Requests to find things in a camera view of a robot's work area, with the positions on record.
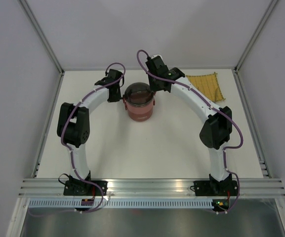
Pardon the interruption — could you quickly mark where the grey transparent lid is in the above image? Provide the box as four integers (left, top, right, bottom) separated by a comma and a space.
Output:
122, 82, 155, 107

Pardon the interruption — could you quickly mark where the red steel bowl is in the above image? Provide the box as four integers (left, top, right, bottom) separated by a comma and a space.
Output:
128, 111, 153, 122
125, 102, 154, 115

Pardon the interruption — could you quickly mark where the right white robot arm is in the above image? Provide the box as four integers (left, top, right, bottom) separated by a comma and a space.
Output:
146, 55, 238, 196

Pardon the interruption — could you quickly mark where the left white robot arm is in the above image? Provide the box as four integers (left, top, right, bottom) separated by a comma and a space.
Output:
57, 69, 125, 197

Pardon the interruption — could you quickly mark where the yellow bamboo mat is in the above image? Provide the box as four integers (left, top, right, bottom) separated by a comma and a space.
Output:
186, 72, 225, 102

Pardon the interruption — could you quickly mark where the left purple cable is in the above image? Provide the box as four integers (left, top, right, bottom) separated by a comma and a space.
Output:
60, 62, 126, 213

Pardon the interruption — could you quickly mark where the purple cable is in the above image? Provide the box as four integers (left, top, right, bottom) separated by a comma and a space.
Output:
60, 62, 126, 213
136, 50, 244, 215

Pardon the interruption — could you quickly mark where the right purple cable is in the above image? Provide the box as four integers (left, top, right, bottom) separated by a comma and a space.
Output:
136, 50, 244, 215

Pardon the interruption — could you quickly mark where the left aluminium frame post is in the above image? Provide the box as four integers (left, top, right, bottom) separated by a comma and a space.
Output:
18, 0, 64, 75

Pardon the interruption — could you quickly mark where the aluminium frame post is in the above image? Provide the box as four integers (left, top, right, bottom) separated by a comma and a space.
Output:
18, 0, 64, 75
234, 0, 280, 73

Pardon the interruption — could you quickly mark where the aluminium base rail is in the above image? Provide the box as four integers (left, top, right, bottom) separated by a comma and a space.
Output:
18, 178, 285, 199

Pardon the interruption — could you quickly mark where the white slotted cable duct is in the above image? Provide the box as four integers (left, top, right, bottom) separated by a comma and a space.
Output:
29, 198, 213, 209

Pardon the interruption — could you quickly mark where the right aluminium frame post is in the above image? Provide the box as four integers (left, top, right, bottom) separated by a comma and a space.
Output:
234, 0, 280, 73

